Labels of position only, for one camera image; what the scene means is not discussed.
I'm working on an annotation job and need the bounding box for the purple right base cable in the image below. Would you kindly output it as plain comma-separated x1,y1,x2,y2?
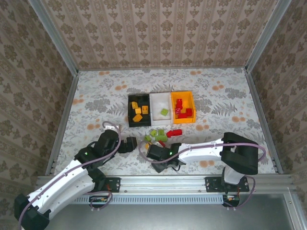
224,176,257,211

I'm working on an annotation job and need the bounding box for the black mount plate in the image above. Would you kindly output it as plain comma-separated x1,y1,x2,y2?
205,176,250,193
104,177,121,193

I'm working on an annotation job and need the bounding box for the black right mount plate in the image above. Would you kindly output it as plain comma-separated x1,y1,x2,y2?
205,176,250,193

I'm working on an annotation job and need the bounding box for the black plastic container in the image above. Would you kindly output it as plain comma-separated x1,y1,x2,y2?
127,93,152,128

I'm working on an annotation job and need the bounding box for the white plastic container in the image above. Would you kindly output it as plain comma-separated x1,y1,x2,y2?
149,92,174,126

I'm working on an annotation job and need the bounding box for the aluminium side rail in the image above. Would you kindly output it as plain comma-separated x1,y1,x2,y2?
45,71,80,175
244,68,284,175

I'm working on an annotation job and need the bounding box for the base electronics board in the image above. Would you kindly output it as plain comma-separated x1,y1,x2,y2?
222,194,240,207
89,195,108,208

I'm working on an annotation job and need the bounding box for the grey slotted cable duct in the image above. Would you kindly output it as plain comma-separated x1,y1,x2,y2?
71,193,227,205

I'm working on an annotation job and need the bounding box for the orange plastic container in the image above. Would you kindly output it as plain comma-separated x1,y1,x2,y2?
170,90,197,125

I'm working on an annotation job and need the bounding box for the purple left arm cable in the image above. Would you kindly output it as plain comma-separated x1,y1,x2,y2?
18,121,121,230

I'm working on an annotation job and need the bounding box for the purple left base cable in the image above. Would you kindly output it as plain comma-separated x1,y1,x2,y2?
79,190,113,212

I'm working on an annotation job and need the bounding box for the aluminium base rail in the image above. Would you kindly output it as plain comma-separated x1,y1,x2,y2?
35,175,295,194

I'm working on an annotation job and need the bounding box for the aluminium frame post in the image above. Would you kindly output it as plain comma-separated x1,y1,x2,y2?
245,0,293,72
28,0,79,75

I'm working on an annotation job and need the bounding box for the aluminium rear rail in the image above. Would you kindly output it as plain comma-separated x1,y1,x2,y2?
77,66,248,72

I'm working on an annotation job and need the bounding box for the floral table covering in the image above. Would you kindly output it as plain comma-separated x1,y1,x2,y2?
54,68,276,176

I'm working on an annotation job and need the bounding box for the right base electronics board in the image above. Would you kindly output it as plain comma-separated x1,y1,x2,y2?
222,194,240,207

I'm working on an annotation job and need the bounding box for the left base electronics board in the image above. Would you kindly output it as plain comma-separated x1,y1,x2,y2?
89,195,108,208

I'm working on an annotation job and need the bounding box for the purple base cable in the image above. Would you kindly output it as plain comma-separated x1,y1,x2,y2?
79,190,113,212
224,176,257,211

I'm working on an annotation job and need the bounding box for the black left mount plate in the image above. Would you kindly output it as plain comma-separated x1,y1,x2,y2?
104,177,121,193

